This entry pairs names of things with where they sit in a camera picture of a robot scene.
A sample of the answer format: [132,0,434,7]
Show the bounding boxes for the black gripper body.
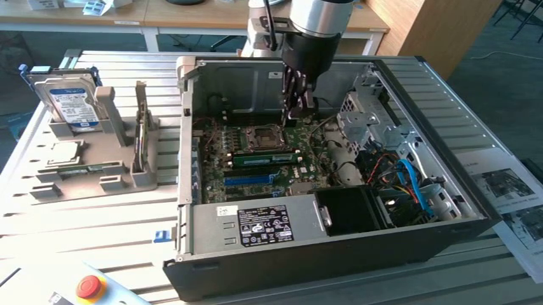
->
[280,30,342,85]

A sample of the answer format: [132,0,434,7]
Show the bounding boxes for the empty black RAM slot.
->
[228,148,300,158]

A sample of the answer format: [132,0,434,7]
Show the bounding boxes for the green RAM stick in slot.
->
[232,153,300,167]

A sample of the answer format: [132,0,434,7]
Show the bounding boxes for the green motherboard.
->
[192,116,367,205]

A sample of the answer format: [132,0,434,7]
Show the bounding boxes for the metal disk bay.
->
[336,91,426,155]

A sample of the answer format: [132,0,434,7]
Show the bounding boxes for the CPU socket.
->
[239,123,290,151]

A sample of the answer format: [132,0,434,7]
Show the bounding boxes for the blue expansion slot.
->
[223,173,274,187]

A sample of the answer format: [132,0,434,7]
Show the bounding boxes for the wooden cabinet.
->
[363,0,505,81]

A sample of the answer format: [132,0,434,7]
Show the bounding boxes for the black fan shroud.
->
[312,186,401,238]

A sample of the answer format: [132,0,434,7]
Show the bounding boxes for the grey power supply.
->
[186,194,330,255]

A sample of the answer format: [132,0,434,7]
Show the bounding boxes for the printed paper sheet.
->
[454,148,543,214]
[493,203,543,284]

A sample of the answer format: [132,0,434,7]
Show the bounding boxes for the hard disk with blue label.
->
[34,74,104,133]

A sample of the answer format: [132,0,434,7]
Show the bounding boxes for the black chair legs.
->
[493,0,543,41]

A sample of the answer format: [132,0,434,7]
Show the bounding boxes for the white box with blue print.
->
[82,0,116,16]

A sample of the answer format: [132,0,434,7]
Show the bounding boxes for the black open PC case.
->
[163,55,505,302]

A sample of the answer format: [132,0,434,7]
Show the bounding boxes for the grey parts rack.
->
[28,85,162,201]

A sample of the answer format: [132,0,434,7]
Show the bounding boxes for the silver CPU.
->
[46,142,86,165]

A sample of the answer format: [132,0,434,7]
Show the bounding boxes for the white cardboard box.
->
[27,0,62,11]

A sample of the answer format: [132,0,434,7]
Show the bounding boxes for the red emergency stop button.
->
[76,274,108,299]

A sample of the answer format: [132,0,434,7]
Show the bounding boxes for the grey control box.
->
[0,259,142,305]

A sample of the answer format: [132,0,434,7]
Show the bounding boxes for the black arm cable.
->
[262,0,280,51]

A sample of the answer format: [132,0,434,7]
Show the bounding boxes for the red black wire bundle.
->
[364,152,426,198]

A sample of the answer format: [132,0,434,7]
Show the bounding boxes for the wooden desk with white frame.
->
[0,0,391,54]

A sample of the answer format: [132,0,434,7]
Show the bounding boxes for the blue flat wire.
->
[395,158,439,220]

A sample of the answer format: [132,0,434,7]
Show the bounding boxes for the blue disk bracket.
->
[18,64,100,96]

